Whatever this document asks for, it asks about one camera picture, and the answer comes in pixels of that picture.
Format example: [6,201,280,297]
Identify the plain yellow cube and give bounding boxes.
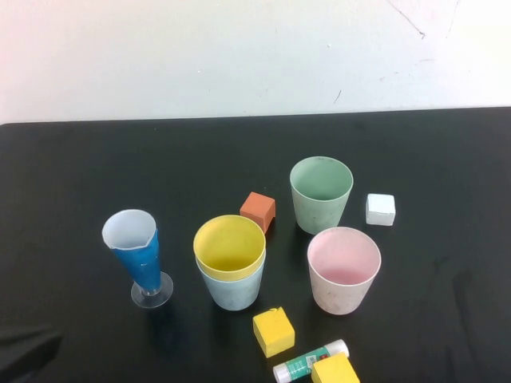
[311,352,360,383]

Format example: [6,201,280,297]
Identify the blue conical glass, clear foot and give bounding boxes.
[101,208,174,310]

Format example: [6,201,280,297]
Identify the yellow cube with chipped edge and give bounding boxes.
[252,306,296,359]

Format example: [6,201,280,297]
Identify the light blue plastic cup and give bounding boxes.
[195,259,265,312]

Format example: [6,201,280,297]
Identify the green plastic cup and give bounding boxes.
[289,156,355,235]

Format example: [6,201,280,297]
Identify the pink plastic cup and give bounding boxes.
[307,226,382,316]

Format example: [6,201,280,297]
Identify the orange foam cube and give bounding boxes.
[240,191,277,235]

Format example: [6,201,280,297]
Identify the green-labelled white glue stick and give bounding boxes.
[272,338,350,383]

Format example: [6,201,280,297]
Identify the white foam cube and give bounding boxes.
[365,193,397,227]

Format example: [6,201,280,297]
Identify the yellow plastic cup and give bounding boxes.
[192,215,267,282]

